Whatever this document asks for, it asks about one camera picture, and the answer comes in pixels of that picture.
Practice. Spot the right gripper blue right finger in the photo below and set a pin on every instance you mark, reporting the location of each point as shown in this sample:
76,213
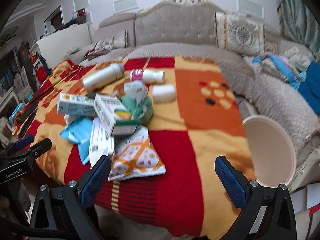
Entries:
233,181

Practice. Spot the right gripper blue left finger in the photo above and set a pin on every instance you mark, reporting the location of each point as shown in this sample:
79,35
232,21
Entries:
92,181

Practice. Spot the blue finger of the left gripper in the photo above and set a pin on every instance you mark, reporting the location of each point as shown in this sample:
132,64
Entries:
40,148
21,144

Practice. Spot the light blue wipes pack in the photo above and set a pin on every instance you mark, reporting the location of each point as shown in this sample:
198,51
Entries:
79,133

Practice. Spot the white medicine box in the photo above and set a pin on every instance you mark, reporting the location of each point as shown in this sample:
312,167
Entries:
101,143

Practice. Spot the white green milk carton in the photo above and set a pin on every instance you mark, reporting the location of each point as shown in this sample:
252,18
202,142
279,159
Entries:
75,105

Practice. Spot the orange white snack bag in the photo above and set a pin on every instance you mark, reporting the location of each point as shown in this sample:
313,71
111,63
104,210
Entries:
135,157

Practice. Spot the rainbow stripe medicine box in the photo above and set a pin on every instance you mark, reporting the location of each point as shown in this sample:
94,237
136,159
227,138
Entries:
116,118

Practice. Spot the dark green snack wrapper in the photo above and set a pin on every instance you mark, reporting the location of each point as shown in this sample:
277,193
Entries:
93,95

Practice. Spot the green terry towel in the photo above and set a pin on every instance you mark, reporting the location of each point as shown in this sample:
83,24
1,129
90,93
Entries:
142,111

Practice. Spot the white foam block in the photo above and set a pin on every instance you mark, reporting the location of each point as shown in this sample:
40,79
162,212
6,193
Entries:
163,93

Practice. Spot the tissue pack green label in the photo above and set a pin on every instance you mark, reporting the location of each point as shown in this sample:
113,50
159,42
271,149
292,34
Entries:
135,90

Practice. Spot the beige round trash bin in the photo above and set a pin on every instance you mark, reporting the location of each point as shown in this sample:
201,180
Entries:
272,151

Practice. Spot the checkered orange red blanket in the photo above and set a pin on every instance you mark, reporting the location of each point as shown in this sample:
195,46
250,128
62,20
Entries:
188,134

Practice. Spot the white paper sheets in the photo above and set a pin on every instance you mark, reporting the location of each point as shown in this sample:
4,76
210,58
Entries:
306,207

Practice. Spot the tall white cylinder bottle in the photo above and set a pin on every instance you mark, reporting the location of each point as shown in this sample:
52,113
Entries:
101,78

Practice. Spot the white cabinet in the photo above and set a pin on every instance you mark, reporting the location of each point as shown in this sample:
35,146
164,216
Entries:
53,48

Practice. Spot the clothes pile on sofa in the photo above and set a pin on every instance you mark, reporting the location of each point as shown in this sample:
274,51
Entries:
97,51

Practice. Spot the pink label yogurt bottle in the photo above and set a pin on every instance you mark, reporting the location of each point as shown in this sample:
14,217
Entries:
148,76

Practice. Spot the blue folded blanket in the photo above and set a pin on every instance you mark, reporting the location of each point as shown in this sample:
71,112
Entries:
310,88

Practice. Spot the colourful striped cloth pile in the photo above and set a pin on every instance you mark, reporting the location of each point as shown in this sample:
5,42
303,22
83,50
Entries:
277,67

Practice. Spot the small fringed cushion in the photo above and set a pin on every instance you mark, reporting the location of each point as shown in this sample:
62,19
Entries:
114,42

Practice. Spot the ornate embroidered cushion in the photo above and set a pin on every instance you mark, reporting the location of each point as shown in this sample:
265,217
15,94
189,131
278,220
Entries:
239,34

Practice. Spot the teal patterned curtain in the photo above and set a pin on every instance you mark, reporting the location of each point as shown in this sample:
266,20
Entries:
298,24

